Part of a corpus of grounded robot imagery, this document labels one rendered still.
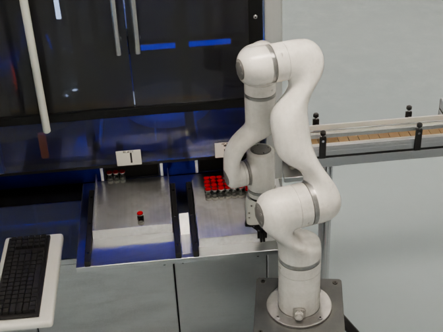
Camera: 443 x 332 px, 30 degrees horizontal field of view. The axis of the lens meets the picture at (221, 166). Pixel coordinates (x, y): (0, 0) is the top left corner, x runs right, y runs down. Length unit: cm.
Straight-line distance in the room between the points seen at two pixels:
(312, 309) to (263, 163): 44
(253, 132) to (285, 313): 53
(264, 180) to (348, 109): 282
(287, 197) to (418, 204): 229
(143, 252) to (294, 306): 55
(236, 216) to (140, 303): 67
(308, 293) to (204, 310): 101
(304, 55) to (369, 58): 379
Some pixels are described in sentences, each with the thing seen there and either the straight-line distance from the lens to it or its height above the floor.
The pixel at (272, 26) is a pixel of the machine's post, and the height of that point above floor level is 146.
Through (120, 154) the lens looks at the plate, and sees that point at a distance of 285.
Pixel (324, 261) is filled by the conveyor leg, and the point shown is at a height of 36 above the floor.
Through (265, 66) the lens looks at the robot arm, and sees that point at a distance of 208.
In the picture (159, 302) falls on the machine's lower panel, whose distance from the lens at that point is 326.
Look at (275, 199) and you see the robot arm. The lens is 216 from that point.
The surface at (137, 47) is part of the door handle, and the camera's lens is 260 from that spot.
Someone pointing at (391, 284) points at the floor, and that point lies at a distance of 388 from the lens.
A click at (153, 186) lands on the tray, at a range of 295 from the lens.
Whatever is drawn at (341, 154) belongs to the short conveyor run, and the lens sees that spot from 308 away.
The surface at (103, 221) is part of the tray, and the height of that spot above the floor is 88.
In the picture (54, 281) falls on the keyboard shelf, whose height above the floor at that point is 80.
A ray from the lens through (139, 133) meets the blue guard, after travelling 281.
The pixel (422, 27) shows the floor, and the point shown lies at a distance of 643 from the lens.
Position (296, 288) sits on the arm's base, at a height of 98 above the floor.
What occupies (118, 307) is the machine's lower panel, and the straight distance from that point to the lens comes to 327.
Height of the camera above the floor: 252
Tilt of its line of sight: 33 degrees down
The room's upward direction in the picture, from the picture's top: 3 degrees counter-clockwise
